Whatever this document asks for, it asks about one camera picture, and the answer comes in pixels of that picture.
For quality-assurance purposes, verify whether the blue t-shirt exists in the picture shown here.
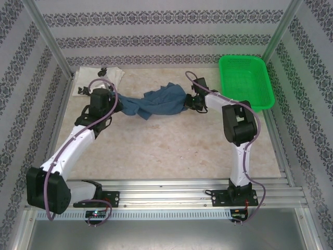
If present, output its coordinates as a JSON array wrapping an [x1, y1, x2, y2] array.
[[116, 82, 189, 121]]

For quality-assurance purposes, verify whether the folded white printed t-shirt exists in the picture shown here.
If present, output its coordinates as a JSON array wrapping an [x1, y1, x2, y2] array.
[[72, 66, 125, 98]]

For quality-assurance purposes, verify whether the green plastic basket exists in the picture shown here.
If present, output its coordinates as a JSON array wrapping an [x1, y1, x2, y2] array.
[[218, 55, 276, 113]]

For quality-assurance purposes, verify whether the grey metal shelf panel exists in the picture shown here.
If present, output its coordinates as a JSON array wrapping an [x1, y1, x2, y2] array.
[[28, 220, 313, 250]]

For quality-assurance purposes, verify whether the aluminium side rail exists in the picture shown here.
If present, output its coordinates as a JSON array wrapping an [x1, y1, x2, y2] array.
[[261, 108, 297, 188], [37, 74, 76, 190]]

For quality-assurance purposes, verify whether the aluminium frame post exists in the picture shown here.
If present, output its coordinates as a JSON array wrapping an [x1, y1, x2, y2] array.
[[261, 0, 313, 63], [23, 0, 76, 79]]

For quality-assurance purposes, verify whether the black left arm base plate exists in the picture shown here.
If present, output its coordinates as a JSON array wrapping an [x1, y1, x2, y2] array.
[[100, 191, 121, 208]]

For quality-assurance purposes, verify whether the aluminium mounting rail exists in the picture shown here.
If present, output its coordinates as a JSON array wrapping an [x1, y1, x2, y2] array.
[[24, 178, 305, 209]]

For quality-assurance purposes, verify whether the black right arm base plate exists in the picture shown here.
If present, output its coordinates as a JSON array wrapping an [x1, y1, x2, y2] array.
[[212, 189, 258, 208]]

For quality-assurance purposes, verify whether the white slotted cable duct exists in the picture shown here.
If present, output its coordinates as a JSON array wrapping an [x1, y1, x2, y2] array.
[[36, 210, 232, 220]]

